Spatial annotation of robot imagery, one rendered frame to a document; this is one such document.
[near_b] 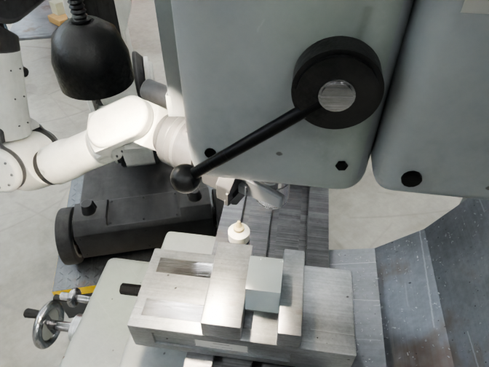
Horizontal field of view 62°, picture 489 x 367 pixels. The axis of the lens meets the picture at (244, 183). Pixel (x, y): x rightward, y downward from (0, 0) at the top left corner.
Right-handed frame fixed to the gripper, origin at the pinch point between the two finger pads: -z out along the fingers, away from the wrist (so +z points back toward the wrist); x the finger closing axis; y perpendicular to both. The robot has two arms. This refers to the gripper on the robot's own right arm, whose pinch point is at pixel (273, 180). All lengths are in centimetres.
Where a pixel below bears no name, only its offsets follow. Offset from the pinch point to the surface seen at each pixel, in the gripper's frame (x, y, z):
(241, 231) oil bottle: 2.2, 18.3, 6.8
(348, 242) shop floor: 96, 123, 5
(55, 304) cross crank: -19, 54, 49
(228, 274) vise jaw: -7.3, 16.4, 2.8
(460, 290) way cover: 13.2, 20.3, -29.2
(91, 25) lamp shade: -13.8, -23.8, 12.1
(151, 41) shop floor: 207, 125, 238
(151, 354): -19.1, 35.4, 12.3
